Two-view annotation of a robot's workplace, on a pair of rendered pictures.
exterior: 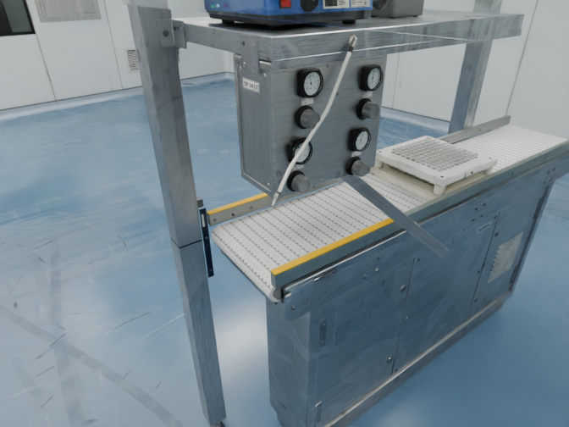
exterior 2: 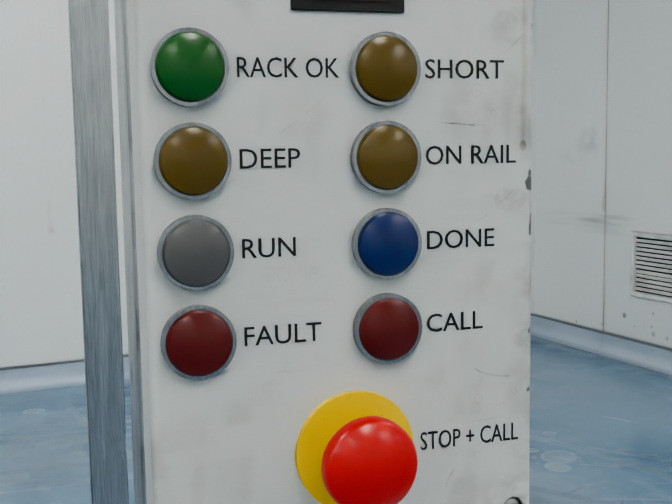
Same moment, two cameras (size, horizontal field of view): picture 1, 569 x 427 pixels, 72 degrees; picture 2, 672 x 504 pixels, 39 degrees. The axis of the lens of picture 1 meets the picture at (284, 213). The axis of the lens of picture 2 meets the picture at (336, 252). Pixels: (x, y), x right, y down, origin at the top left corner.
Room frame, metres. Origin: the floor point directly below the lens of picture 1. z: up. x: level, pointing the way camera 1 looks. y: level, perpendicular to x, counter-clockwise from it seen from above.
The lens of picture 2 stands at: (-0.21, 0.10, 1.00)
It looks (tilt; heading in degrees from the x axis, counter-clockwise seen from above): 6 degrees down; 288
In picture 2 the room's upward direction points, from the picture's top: 1 degrees counter-clockwise
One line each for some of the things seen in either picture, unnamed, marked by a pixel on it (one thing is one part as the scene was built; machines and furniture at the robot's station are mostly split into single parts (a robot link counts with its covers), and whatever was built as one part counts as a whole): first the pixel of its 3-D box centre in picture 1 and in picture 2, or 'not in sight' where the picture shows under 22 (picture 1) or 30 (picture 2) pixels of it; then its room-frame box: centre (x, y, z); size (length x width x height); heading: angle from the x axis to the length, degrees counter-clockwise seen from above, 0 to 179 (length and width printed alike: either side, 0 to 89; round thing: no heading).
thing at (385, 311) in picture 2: not in sight; (389, 329); (-0.11, -0.28, 0.92); 0.03 x 0.01 x 0.03; 35
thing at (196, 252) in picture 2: not in sight; (196, 253); (-0.05, -0.23, 0.96); 0.03 x 0.01 x 0.03; 35
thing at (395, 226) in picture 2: not in sight; (388, 244); (-0.11, -0.28, 0.96); 0.03 x 0.01 x 0.03; 35
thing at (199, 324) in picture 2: not in sight; (199, 343); (-0.05, -0.23, 0.92); 0.03 x 0.01 x 0.03; 35
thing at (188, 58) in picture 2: not in sight; (190, 67); (-0.05, -0.23, 1.03); 0.03 x 0.01 x 0.03; 35
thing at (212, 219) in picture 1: (397, 156); not in sight; (1.17, -0.36, 0.84); 1.32 x 0.02 x 0.03; 125
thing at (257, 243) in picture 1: (433, 183); not in sight; (1.07, -0.45, 0.79); 1.35 x 0.25 x 0.05; 125
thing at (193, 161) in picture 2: not in sight; (193, 161); (-0.05, -0.23, 0.99); 0.03 x 0.01 x 0.03; 35
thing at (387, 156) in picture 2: not in sight; (387, 157); (-0.11, -0.28, 0.99); 0.03 x 0.01 x 0.03; 35
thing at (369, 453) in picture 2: not in sight; (359, 455); (-0.10, -0.27, 0.87); 0.04 x 0.04 x 0.04; 35
